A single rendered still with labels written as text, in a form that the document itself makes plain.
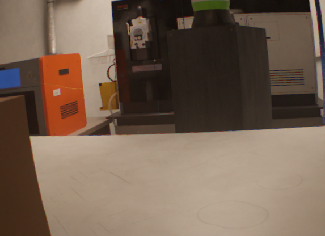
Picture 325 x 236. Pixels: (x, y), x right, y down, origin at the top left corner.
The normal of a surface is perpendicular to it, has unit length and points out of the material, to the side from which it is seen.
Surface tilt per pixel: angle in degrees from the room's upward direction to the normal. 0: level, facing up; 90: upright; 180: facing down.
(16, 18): 90
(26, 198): 90
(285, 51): 90
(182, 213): 0
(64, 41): 90
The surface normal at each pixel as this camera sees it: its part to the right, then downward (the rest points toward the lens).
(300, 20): -0.25, 0.17
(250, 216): -0.09, -0.98
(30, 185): 0.99, -0.07
